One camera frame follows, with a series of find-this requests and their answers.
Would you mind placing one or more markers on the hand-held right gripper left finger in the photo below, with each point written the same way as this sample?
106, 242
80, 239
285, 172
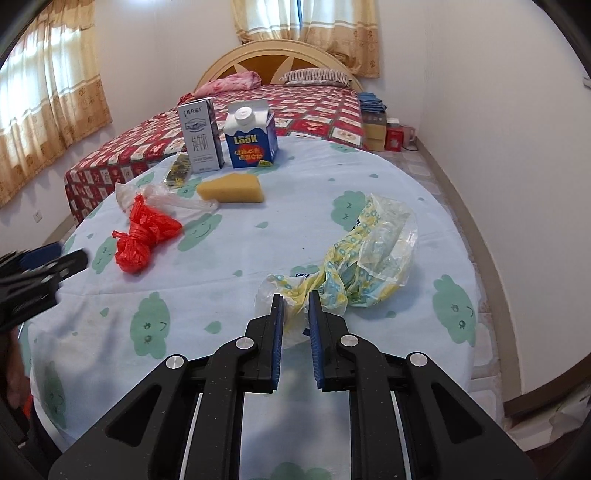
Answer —
277, 341

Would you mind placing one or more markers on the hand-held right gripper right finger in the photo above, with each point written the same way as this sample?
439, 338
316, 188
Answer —
315, 341

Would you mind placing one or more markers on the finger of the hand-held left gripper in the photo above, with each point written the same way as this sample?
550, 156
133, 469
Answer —
64, 267
39, 256

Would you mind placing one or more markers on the yellow patterned plastic bag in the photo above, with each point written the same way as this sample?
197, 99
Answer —
341, 277

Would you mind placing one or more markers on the red plastic bag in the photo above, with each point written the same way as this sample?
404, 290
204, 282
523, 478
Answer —
143, 230

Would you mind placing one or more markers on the person's left forearm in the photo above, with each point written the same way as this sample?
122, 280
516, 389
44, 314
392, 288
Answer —
18, 378

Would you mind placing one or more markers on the clear plastic bag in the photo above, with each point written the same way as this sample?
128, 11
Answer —
161, 198

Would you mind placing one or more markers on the long beige curtain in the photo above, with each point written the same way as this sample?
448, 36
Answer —
51, 115

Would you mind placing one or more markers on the bed with red cover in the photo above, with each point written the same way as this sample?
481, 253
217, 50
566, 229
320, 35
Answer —
138, 138

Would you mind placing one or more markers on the dark yellow snack wrapper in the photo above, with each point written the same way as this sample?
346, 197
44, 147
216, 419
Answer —
178, 170

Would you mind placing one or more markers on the yellow sponge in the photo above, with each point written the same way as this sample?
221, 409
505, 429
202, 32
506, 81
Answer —
231, 189

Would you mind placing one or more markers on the grey milk carton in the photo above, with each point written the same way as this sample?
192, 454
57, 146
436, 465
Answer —
203, 138

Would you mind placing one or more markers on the blue milk carton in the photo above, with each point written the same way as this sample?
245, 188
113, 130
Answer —
249, 147

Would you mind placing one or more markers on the red box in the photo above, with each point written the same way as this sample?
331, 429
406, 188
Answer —
395, 139

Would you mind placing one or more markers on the cardboard box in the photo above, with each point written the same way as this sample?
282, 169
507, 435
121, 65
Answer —
374, 131

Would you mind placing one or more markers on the pink pillow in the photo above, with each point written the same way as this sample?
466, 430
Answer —
226, 85

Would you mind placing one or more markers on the blue folded cloths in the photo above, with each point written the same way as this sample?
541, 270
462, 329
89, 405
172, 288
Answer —
371, 101

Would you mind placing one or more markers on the striped pillow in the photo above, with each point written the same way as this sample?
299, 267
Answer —
318, 77

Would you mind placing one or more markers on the cream wooden headboard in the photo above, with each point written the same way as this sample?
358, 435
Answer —
277, 53

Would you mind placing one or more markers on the beige window curtain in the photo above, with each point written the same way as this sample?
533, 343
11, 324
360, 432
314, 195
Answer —
341, 37

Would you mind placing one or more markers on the wall outlet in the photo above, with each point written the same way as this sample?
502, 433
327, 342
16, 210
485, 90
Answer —
38, 215

